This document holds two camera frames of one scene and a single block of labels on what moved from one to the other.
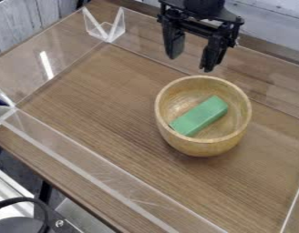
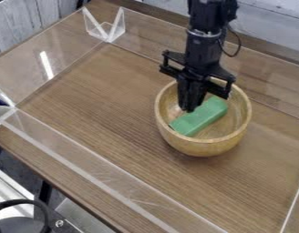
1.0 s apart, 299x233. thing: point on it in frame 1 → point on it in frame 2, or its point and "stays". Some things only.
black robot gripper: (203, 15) → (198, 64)
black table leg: (47, 192) stays
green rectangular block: (195, 119) stays
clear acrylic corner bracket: (104, 30) stays
